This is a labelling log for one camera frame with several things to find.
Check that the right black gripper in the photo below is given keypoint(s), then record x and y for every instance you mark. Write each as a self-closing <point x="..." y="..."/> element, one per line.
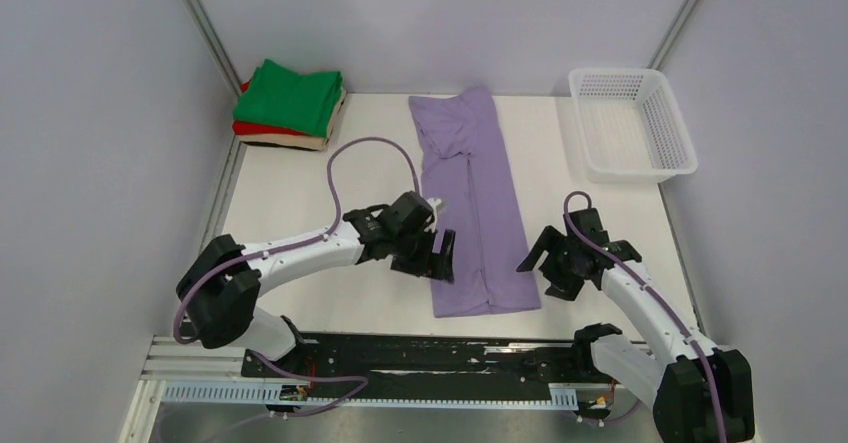
<point x="560" y="287"/>

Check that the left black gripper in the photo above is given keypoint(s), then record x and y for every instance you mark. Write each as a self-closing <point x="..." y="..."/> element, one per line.
<point x="442" y="263"/>

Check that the purple t shirt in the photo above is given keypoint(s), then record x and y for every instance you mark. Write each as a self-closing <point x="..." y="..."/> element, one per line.
<point x="465" y="164"/>

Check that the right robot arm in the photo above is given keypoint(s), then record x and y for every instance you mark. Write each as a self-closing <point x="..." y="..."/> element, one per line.
<point x="696" y="391"/>

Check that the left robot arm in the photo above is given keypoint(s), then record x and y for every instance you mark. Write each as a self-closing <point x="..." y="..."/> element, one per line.
<point x="219" y="294"/>

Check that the white plastic basket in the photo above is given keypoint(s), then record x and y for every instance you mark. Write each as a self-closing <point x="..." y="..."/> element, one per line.
<point x="629" y="126"/>

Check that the green folded t shirt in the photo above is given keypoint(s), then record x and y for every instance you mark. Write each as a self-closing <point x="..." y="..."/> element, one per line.
<point x="281" y="97"/>

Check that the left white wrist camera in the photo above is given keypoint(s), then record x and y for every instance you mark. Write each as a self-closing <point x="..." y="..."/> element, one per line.
<point x="436" y="205"/>

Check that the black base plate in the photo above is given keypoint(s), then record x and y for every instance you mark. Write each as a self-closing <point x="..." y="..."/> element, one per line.
<point x="425" y="367"/>

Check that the right corner metal post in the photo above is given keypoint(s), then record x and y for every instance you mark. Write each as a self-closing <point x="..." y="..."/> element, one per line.
<point x="673" y="34"/>

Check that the corner metal post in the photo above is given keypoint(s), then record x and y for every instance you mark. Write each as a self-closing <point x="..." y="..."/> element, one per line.
<point x="212" y="40"/>
<point x="673" y="34"/>

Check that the aluminium frame rail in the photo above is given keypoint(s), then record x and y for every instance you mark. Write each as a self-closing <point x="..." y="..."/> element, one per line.
<point x="183" y="374"/>

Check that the left corner metal post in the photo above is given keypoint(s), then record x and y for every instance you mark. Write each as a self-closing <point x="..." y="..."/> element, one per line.
<point x="212" y="40"/>

